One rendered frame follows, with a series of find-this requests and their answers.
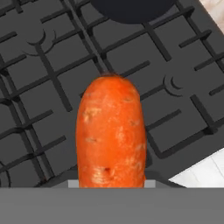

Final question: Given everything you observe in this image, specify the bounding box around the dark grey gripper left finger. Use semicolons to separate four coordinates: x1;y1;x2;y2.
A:
43;170;81;189

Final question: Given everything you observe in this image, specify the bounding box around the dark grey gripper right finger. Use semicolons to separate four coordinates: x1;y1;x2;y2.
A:
143;149;187;189

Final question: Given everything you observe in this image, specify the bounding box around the orange carrot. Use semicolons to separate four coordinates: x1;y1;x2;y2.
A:
75;73;147;189

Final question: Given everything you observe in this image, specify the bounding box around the dark pot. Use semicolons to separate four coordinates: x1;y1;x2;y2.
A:
89;0;178;25

